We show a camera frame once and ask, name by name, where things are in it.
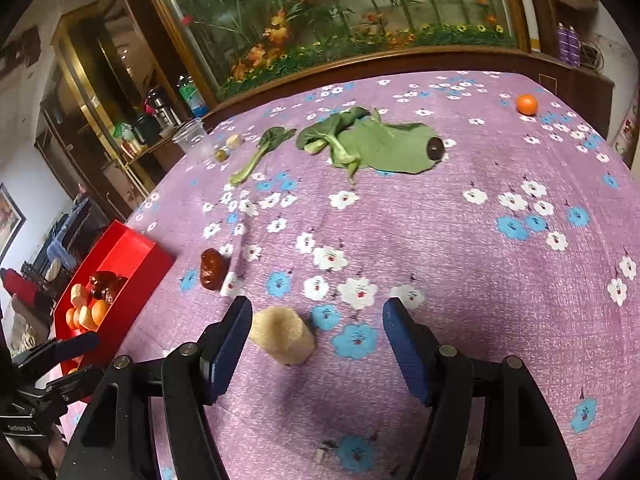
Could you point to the flower aquarium panel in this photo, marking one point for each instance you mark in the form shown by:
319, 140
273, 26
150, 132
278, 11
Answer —
340, 15

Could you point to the small green bok choy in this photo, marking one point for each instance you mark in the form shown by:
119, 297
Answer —
260, 152

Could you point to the clear plastic cup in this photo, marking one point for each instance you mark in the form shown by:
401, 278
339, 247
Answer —
192, 140

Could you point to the purple floral tablecloth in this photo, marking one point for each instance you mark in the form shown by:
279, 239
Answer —
450, 260

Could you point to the red tray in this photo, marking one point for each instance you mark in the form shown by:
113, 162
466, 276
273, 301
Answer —
145, 260

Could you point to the silver black thermos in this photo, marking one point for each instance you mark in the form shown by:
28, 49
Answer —
161, 107

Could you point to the tiny corn cob slice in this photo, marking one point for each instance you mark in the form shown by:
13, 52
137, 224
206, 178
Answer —
233, 140

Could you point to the green water bottle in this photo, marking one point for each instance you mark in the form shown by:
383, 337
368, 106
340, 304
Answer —
192, 95

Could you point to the large green bok choy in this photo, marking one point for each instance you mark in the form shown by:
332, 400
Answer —
370, 142

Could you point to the dark round date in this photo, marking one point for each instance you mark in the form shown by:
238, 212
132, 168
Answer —
434, 148

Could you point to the black jug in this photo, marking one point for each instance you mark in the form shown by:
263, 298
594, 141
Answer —
145, 130

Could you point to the small orange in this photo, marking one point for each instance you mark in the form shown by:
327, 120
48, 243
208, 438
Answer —
526, 104

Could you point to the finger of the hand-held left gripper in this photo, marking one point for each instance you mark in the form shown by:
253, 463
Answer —
75, 382
55, 350

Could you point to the green olive slice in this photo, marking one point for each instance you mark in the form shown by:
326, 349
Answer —
221, 155

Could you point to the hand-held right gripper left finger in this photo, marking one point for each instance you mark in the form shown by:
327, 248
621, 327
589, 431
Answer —
230, 347

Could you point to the framed wall picture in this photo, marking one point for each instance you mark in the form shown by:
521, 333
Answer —
9, 220

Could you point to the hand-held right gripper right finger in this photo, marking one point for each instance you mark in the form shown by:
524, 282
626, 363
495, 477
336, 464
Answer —
406, 355

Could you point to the cork piece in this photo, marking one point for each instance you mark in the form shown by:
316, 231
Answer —
282, 335

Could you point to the red date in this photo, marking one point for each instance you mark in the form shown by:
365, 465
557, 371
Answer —
115, 289
100, 280
210, 270

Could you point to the purple bottle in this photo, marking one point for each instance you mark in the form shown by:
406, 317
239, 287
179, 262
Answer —
574, 46
563, 44

